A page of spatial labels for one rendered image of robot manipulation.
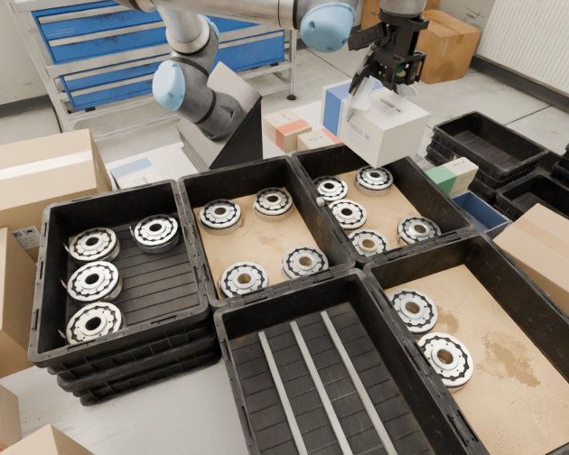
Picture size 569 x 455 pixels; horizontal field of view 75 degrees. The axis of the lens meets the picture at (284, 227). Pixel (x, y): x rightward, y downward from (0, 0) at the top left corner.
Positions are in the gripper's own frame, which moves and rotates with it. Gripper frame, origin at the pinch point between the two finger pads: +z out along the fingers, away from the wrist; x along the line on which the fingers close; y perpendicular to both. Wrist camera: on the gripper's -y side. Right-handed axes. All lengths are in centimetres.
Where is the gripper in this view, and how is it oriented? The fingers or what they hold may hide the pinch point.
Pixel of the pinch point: (371, 111)
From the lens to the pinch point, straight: 85.4
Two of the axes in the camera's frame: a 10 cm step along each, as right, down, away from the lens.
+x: 8.6, -3.7, 3.6
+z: -0.1, 6.8, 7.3
